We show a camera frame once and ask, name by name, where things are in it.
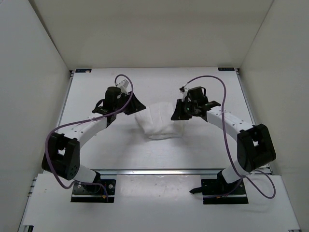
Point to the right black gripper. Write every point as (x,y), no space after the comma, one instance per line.
(178,114)

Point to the white skirt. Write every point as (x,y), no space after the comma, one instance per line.
(156,122)

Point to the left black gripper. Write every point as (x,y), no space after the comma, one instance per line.
(136,105)

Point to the right blue corner label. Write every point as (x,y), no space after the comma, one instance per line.
(226,69)

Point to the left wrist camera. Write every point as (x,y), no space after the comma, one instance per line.
(123,86)

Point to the aluminium table rail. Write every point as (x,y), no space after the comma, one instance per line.
(158,171)

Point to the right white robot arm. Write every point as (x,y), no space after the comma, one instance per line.
(254,145)

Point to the left blue corner label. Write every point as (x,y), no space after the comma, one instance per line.
(83,70)

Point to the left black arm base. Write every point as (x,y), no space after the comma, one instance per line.
(95,194)

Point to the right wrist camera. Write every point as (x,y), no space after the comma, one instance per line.
(184,90)

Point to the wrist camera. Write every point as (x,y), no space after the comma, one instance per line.
(123,86)
(184,90)

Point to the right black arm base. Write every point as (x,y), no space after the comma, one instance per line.
(219,192)

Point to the blue corner label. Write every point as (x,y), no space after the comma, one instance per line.
(83,70)
(226,69)

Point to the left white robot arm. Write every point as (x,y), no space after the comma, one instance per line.
(62,157)

